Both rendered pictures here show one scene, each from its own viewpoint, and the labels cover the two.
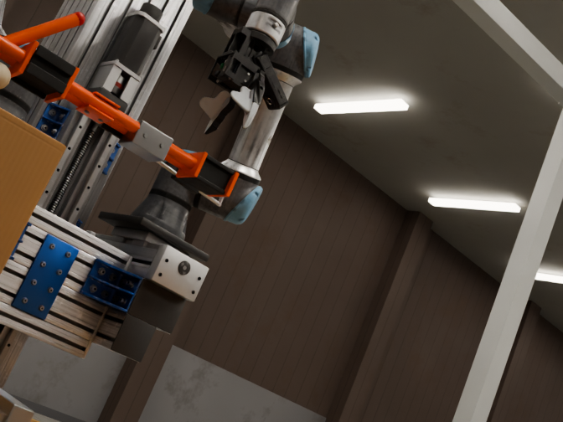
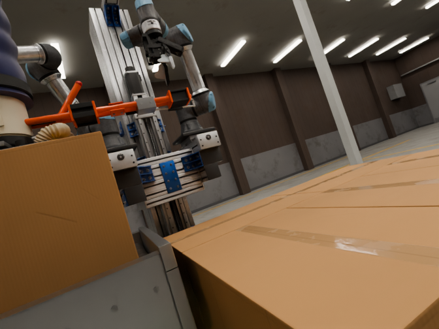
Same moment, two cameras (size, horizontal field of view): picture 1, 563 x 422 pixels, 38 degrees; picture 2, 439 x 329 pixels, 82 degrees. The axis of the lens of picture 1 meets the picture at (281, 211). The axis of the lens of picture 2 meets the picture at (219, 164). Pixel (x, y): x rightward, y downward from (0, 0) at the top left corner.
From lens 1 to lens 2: 0.49 m
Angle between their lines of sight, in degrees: 14
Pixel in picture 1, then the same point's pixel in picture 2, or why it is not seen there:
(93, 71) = not seen: hidden behind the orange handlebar
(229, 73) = (151, 55)
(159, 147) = (150, 103)
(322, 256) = (258, 103)
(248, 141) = (193, 80)
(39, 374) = (215, 192)
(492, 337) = (324, 78)
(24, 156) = (86, 148)
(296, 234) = (246, 104)
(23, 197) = (101, 164)
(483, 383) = (332, 93)
